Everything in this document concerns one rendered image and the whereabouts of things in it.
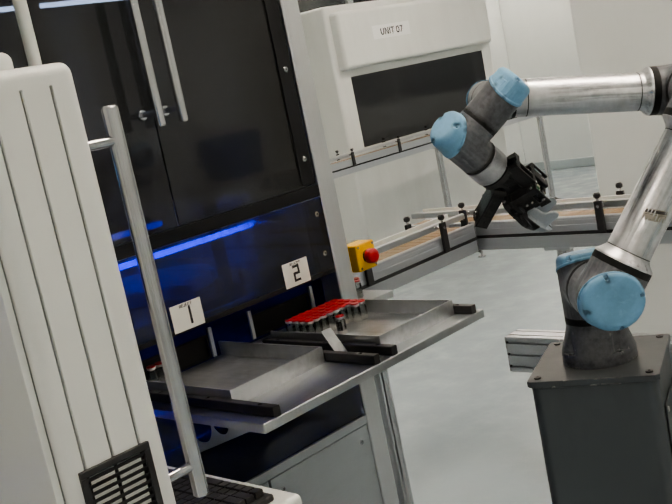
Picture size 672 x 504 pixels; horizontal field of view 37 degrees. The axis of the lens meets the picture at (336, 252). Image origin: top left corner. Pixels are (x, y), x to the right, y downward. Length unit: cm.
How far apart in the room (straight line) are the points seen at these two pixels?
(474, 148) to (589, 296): 34
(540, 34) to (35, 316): 1015
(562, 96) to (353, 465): 111
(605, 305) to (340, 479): 95
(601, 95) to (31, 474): 124
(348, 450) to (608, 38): 170
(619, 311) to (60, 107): 106
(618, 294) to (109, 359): 94
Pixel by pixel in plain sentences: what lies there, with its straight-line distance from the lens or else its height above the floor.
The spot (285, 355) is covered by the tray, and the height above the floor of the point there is 89.
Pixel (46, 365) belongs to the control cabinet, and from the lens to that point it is 138.
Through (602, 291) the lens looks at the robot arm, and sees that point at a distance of 189.
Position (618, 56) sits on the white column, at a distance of 350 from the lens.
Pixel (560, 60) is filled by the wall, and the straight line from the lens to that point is 1119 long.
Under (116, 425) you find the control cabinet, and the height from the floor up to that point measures 105.
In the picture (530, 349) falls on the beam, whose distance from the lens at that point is 320.
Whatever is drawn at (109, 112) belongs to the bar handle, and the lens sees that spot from 146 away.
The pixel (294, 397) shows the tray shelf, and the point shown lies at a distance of 193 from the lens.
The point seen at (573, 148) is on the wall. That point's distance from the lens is 1126.
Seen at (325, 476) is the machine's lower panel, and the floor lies 51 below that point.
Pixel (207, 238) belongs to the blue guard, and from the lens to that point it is 223.
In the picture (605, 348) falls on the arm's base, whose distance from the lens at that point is 206.
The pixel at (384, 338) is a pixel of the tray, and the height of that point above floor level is 90.
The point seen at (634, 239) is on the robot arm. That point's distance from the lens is 191.
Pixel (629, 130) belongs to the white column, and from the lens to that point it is 352.
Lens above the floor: 145
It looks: 10 degrees down
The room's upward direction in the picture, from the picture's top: 12 degrees counter-clockwise
